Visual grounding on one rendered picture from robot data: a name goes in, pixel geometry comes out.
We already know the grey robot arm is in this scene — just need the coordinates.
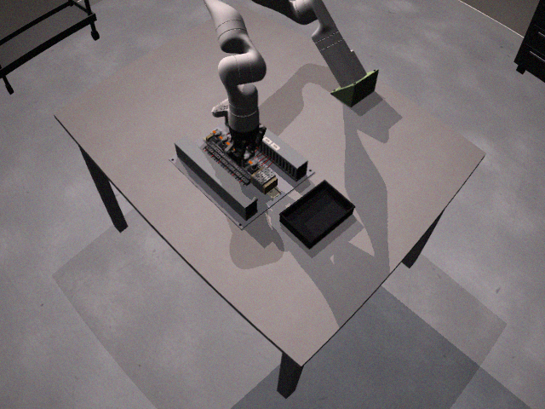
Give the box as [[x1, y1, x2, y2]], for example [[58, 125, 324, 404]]
[[204, 0, 367, 132]]

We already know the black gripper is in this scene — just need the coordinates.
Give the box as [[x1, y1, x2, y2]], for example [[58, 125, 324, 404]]
[[222, 121, 267, 168]]

